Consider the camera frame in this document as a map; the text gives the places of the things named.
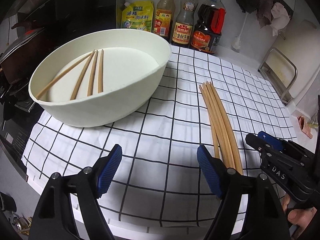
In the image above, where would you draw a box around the white black checkered cloth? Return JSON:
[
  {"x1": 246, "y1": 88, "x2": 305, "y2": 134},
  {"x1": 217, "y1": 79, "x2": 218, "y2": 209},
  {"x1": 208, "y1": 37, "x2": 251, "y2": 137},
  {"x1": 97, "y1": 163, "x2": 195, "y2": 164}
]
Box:
[{"x1": 22, "y1": 47, "x2": 297, "y2": 239}]

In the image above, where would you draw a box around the dark red cooking pot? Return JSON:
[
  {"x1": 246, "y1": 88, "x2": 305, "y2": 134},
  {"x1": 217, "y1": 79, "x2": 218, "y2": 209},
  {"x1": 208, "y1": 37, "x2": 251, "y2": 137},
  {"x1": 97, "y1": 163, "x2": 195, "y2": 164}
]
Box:
[{"x1": 1, "y1": 21, "x2": 47, "y2": 84}]

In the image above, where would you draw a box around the large dark soy sauce jug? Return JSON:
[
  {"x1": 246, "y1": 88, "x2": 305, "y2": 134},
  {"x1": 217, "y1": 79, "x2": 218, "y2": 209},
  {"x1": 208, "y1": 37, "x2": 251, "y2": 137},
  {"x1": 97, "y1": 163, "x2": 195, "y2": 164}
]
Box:
[{"x1": 190, "y1": 0, "x2": 226, "y2": 54}]

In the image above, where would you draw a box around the metal rack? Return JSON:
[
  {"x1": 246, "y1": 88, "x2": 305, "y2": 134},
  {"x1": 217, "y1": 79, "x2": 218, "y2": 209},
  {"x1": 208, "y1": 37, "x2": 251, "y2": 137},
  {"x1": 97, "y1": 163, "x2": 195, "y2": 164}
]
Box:
[{"x1": 258, "y1": 47, "x2": 298, "y2": 105}]

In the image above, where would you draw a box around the white oval bowl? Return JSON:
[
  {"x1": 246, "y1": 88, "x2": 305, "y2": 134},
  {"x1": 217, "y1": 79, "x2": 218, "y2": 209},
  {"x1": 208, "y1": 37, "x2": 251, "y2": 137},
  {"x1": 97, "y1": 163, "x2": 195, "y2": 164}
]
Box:
[{"x1": 29, "y1": 29, "x2": 172, "y2": 127}]

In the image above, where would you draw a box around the wooden chopstick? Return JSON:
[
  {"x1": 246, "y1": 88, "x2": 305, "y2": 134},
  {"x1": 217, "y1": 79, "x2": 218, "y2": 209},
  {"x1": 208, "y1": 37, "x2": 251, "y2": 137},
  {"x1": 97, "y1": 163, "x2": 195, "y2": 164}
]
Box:
[
  {"x1": 209, "y1": 82, "x2": 243, "y2": 175},
  {"x1": 206, "y1": 82, "x2": 236, "y2": 168},
  {"x1": 98, "y1": 49, "x2": 104, "y2": 93},
  {"x1": 87, "y1": 51, "x2": 99, "y2": 96},
  {"x1": 70, "y1": 50, "x2": 95, "y2": 100},
  {"x1": 210, "y1": 99, "x2": 228, "y2": 167},
  {"x1": 199, "y1": 83, "x2": 220, "y2": 159},
  {"x1": 35, "y1": 50, "x2": 95, "y2": 99}
]

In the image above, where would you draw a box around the glass pot lid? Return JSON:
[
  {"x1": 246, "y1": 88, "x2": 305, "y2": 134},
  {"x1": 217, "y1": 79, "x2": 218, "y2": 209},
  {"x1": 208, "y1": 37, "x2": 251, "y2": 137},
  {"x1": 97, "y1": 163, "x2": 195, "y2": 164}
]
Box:
[{"x1": 1, "y1": 28, "x2": 44, "y2": 63}]

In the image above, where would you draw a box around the pink sponge cloth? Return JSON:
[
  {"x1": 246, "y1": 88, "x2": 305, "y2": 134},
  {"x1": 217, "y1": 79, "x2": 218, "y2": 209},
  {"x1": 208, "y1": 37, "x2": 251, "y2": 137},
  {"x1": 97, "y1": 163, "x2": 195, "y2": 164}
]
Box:
[{"x1": 297, "y1": 115, "x2": 313, "y2": 139}]

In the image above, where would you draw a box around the clear soy sauce bottle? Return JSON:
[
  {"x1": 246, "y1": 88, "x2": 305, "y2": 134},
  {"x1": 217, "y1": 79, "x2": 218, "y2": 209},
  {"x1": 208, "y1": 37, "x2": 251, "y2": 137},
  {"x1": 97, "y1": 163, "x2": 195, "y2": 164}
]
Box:
[{"x1": 171, "y1": 0, "x2": 198, "y2": 48}]

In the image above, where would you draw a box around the black gas stove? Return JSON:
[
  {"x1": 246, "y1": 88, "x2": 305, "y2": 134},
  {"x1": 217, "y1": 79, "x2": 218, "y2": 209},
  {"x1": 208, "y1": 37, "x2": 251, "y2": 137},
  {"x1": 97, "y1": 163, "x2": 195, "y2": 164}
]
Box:
[{"x1": 1, "y1": 80, "x2": 43, "y2": 180}]

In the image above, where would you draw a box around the hanging pink rag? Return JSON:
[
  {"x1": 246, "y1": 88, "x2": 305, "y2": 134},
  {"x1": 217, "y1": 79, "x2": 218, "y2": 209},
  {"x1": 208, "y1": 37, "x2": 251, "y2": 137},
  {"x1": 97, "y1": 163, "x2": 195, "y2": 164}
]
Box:
[{"x1": 270, "y1": 2, "x2": 290, "y2": 36}]

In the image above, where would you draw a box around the wooden chopstick on cloth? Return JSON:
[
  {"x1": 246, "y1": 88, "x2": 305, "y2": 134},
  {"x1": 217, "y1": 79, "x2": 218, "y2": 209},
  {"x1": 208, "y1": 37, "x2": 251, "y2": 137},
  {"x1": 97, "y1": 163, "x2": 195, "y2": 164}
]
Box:
[
  {"x1": 210, "y1": 99, "x2": 228, "y2": 167},
  {"x1": 209, "y1": 82, "x2": 243, "y2": 175},
  {"x1": 206, "y1": 82, "x2": 236, "y2": 168},
  {"x1": 199, "y1": 83, "x2": 220, "y2": 159}
]

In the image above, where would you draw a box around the right hand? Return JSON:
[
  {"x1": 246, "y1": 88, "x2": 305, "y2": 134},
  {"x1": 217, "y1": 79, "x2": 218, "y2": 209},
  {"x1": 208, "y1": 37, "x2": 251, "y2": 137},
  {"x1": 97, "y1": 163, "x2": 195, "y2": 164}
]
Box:
[{"x1": 281, "y1": 193, "x2": 319, "y2": 239}]

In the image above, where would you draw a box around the yellow-cap vinegar bottle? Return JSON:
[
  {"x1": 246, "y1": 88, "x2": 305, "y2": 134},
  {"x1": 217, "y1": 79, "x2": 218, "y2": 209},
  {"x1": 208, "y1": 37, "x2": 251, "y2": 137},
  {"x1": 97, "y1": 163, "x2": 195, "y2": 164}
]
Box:
[{"x1": 153, "y1": 0, "x2": 175, "y2": 42}]

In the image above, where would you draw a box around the hanging dark rag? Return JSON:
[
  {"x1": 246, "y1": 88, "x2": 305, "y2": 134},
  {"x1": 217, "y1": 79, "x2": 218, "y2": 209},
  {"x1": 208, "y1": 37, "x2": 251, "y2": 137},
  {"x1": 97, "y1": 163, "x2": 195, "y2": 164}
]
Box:
[{"x1": 236, "y1": 0, "x2": 273, "y2": 28}]

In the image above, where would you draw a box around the yellow seasoning pouch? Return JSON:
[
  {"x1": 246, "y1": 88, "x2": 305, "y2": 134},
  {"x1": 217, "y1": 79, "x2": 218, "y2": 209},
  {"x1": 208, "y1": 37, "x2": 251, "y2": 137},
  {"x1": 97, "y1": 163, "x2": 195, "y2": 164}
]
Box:
[{"x1": 121, "y1": 1, "x2": 154, "y2": 32}]

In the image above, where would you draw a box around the metal kettle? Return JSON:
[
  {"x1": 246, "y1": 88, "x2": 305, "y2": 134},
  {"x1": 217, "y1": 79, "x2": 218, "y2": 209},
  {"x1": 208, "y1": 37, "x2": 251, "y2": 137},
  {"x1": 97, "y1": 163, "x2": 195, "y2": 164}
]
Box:
[{"x1": 12, "y1": 215, "x2": 33, "y2": 236}]

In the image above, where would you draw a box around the white dish brush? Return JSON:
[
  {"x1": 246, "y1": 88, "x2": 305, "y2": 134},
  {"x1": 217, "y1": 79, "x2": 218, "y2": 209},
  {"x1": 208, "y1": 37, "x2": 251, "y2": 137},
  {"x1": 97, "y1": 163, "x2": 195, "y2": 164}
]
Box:
[{"x1": 231, "y1": 12, "x2": 249, "y2": 52}]

